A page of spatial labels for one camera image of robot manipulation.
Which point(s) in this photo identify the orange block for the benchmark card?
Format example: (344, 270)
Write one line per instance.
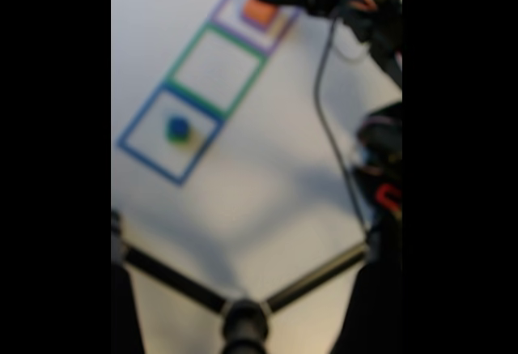
(259, 11)

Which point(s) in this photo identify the purple block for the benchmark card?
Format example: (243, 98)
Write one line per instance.
(253, 25)

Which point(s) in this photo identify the small blue cube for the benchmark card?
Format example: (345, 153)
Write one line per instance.
(177, 125)

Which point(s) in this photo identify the green cube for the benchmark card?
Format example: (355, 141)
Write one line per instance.
(178, 138)

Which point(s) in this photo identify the purple tape square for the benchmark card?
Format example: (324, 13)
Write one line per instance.
(239, 36)

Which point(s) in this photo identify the green tape square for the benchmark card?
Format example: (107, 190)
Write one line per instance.
(198, 101)

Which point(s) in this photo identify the red clamp part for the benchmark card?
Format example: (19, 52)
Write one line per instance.
(384, 196)

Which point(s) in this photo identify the blue tape square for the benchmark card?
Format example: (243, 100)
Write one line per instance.
(149, 164)

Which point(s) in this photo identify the black tripod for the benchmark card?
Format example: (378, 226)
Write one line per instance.
(244, 321)

